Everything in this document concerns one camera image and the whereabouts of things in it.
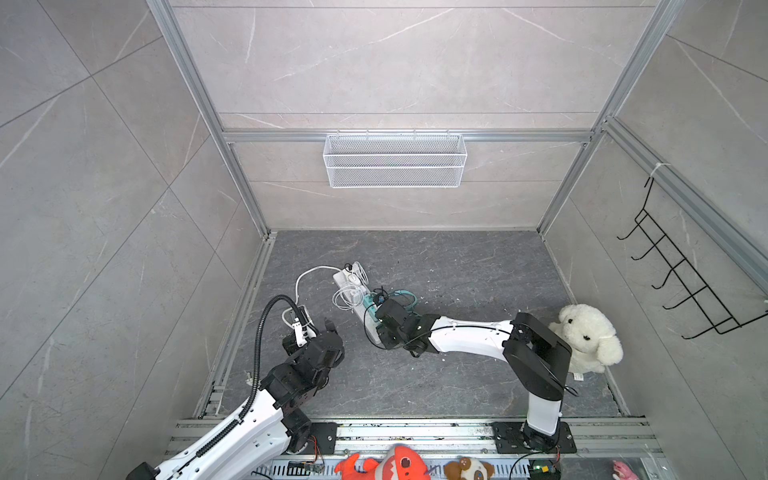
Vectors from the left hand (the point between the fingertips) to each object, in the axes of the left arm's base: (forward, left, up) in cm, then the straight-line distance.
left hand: (314, 320), depth 78 cm
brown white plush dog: (-33, -37, -11) cm, 51 cm away
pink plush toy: (-35, -73, -11) cm, 82 cm away
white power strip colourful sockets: (+17, -10, -7) cm, 21 cm away
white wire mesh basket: (+52, -24, +15) cm, 59 cm away
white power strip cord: (+18, +11, -15) cm, 26 cm away
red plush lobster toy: (-32, -21, -7) cm, 39 cm away
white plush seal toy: (-9, -70, +4) cm, 71 cm away
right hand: (+3, -19, -11) cm, 22 cm away
